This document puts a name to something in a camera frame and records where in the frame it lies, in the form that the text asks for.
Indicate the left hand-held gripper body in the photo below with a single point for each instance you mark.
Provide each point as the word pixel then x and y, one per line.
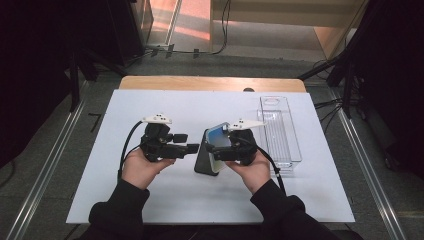
pixel 158 143

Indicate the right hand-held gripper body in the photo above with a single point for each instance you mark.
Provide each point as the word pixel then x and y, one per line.
pixel 245 146

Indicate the black phone case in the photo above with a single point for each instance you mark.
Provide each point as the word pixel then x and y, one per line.
pixel 201 160

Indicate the iridescent clear phone case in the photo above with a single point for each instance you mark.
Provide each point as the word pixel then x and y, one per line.
pixel 218 136

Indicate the clear plastic rack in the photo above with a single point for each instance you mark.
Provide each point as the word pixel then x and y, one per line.
pixel 280 133

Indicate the person's right hand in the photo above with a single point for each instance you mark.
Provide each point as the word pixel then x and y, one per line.
pixel 255 173

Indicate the person's left hand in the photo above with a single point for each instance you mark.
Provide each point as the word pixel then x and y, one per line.
pixel 140 170

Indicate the white board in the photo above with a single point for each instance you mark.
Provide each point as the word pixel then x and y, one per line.
pixel 200 200

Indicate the wooden table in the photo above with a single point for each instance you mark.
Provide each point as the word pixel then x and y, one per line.
pixel 206 83

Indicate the black tripod stand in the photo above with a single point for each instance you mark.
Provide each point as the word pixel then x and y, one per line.
pixel 346 76
pixel 75 80

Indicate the black cabinet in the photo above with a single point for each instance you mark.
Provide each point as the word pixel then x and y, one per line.
pixel 126 30

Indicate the metal floor rail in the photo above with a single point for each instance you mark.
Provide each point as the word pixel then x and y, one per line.
pixel 46 173
pixel 370 166

